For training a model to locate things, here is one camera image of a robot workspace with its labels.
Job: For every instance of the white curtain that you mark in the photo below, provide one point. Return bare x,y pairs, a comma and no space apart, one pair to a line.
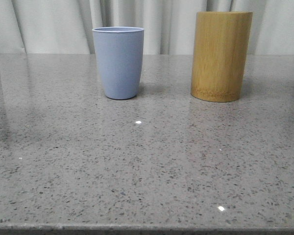
65,26

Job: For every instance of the blue plastic cup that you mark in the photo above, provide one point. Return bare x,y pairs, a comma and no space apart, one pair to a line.
119,55

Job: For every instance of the bamboo cylinder holder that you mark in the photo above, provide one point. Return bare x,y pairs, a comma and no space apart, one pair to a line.
220,49

